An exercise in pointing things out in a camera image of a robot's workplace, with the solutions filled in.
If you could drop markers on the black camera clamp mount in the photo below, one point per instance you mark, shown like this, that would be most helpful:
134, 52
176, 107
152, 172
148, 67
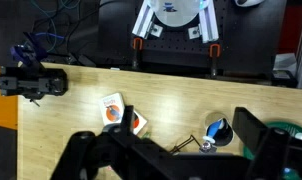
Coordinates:
33, 85

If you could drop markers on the blue handled fork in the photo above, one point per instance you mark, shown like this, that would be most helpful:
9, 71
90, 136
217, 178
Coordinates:
208, 138

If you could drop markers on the right orange clamp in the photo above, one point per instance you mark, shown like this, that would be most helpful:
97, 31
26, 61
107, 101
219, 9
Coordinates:
214, 53

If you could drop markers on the birds picture book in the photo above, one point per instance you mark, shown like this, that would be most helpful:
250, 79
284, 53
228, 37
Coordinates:
111, 108

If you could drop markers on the green plate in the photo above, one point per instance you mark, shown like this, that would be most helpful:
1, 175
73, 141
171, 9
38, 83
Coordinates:
293, 129

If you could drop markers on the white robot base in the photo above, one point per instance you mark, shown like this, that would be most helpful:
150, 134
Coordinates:
177, 13

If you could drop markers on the left orange clamp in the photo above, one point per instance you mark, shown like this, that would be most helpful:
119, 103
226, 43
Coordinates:
137, 46

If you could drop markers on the orange circle card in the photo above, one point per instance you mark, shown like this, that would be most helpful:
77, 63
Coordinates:
139, 122

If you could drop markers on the black wire rack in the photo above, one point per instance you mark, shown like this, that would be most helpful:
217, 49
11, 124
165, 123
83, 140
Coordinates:
180, 146

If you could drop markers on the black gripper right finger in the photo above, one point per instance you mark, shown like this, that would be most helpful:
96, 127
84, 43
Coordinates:
261, 140

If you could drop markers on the orange clamp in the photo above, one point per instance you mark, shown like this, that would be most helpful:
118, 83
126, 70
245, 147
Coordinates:
137, 46
214, 53

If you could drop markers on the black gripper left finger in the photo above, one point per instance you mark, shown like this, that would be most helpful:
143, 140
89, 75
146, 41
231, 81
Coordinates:
122, 134

